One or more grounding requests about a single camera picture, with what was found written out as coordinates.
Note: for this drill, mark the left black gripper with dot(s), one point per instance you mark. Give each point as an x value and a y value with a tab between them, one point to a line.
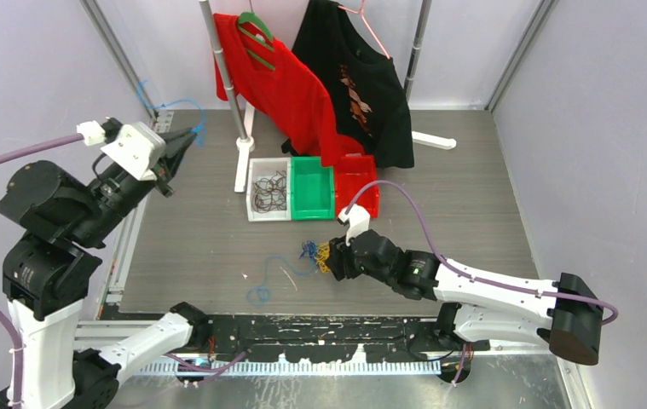
181	140

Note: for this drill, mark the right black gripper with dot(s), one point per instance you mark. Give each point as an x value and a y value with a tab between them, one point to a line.
338	250

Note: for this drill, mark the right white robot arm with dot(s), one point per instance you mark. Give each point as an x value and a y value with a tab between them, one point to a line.
563	314

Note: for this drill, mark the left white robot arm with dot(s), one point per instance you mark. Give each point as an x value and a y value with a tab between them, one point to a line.
46	273

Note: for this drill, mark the white clothes rack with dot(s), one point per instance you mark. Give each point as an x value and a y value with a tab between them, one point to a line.
243	122

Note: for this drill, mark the green plastic bin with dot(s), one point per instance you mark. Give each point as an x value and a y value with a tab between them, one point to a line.
312	191

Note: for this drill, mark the red plastic bin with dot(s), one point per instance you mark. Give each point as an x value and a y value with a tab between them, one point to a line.
351	173

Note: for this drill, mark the white plastic bin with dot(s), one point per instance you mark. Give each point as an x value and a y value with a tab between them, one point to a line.
267	192

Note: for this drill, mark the red t-shirt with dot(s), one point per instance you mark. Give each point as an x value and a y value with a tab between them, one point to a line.
279	85

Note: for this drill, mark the green clothes hanger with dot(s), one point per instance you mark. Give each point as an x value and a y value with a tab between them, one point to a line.
258	36

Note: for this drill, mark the black t-shirt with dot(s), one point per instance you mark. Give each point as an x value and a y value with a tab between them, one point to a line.
371	110

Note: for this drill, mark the pink clothes hanger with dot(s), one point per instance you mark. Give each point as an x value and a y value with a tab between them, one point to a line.
361	12

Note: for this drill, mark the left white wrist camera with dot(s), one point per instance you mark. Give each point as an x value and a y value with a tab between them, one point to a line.
136	149

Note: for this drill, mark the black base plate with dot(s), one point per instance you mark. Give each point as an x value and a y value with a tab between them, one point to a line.
323	339

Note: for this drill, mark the white slotted cable duct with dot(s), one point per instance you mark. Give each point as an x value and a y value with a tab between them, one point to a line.
168	367

